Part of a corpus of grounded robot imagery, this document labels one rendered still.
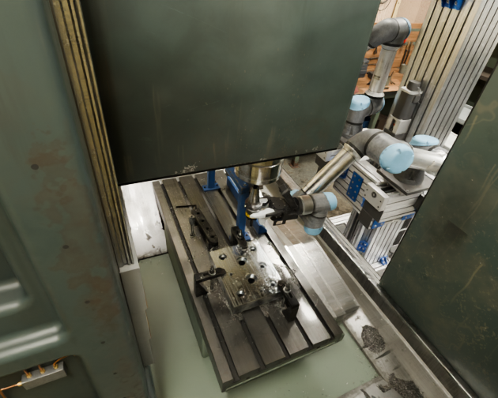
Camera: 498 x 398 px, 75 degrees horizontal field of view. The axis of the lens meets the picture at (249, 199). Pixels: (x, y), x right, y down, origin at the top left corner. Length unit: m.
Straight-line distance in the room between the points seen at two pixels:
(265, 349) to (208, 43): 1.02
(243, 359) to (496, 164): 1.04
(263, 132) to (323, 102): 0.18
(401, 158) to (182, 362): 1.23
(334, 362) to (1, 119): 1.50
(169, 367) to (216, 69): 1.23
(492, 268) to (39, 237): 1.27
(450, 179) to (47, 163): 1.21
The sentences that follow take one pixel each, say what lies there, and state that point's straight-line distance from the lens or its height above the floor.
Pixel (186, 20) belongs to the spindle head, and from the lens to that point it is 0.70.
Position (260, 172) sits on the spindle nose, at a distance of 0.98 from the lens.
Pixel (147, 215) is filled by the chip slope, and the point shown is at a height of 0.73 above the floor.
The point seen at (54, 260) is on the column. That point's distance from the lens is 0.63.
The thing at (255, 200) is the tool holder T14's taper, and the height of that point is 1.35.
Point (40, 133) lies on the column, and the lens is 0.49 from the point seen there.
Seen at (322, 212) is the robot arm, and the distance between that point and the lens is 1.29.
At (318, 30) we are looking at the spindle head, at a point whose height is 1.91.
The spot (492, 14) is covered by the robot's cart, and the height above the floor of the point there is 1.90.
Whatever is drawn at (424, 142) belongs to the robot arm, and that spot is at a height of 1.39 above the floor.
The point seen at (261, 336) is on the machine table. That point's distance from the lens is 1.32.
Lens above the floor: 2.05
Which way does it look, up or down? 38 degrees down
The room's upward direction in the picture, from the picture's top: 6 degrees clockwise
